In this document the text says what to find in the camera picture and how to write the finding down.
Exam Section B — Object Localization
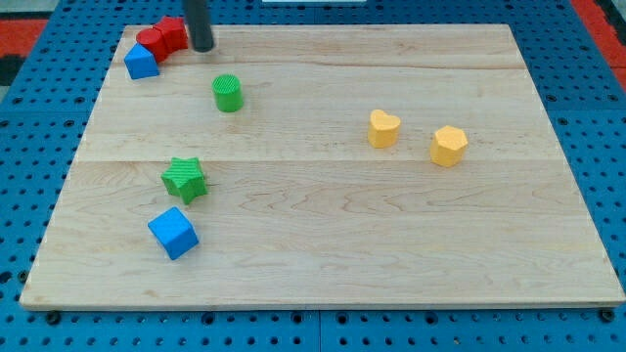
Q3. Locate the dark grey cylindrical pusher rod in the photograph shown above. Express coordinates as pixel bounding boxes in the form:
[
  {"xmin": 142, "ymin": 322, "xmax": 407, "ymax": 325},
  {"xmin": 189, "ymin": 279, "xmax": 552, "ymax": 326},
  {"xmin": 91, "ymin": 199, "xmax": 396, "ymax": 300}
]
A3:
[{"xmin": 182, "ymin": 0, "xmax": 214, "ymax": 53}]

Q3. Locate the blue triangle block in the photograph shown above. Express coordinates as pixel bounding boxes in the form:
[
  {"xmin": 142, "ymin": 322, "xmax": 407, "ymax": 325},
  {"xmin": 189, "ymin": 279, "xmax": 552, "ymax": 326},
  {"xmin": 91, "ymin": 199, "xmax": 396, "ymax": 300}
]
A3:
[{"xmin": 123, "ymin": 43, "xmax": 159, "ymax": 80}]

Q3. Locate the wooden board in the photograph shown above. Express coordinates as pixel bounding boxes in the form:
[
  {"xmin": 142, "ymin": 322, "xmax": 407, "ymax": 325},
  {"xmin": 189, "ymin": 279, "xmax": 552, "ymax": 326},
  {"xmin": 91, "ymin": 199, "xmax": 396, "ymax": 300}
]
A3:
[{"xmin": 21, "ymin": 24, "xmax": 625, "ymax": 311}]

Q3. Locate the red star block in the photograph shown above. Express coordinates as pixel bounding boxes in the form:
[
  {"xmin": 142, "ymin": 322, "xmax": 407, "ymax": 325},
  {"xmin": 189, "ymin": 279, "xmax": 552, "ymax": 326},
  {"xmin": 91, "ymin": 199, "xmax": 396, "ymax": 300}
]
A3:
[{"xmin": 153, "ymin": 16, "xmax": 188, "ymax": 54}]

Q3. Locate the red cylinder block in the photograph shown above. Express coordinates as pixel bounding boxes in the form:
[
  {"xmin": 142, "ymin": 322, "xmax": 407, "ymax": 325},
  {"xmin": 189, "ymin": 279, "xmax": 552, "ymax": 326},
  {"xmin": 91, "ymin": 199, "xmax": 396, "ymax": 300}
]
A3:
[{"xmin": 136, "ymin": 28, "xmax": 169, "ymax": 63}]

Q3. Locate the green cylinder block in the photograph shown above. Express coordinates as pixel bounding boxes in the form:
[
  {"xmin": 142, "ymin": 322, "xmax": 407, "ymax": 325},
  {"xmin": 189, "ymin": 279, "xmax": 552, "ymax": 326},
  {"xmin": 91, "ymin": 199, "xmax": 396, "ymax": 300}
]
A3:
[{"xmin": 211, "ymin": 73, "xmax": 244, "ymax": 112}]

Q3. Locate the green star block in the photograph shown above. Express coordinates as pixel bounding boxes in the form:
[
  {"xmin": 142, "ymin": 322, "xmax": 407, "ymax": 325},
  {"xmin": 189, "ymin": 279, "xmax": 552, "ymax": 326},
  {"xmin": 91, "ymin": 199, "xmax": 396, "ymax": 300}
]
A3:
[{"xmin": 160, "ymin": 157, "xmax": 208, "ymax": 205}]

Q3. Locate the yellow heart block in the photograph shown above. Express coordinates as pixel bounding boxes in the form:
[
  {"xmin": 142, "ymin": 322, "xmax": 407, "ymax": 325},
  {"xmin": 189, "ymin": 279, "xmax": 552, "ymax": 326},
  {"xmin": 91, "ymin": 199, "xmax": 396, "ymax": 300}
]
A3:
[{"xmin": 368, "ymin": 110, "xmax": 401, "ymax": 149}]

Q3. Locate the blue cube block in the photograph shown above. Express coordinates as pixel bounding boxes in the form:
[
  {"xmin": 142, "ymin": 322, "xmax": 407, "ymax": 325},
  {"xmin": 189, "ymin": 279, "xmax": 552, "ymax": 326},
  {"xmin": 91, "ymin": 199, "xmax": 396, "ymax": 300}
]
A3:
[{"xmin": 148, "ymin": 207, "xmax": 200, "ymax": 260}]

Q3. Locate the yellow hexagon block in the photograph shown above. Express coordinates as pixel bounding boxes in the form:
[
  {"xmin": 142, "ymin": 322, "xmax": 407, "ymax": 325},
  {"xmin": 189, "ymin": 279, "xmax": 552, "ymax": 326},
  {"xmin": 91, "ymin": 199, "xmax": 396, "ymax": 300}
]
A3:
[{"xmin": 429, "ymin": 125, "xmax": 469, "ymax": 167}]

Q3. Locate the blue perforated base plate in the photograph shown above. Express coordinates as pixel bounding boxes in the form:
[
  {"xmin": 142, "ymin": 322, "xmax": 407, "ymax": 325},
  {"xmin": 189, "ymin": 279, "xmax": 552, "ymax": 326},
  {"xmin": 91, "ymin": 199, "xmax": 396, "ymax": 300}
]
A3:
[{"xmin": 1, "ymin": 1, "xmax": 625, "ymax": 351}]

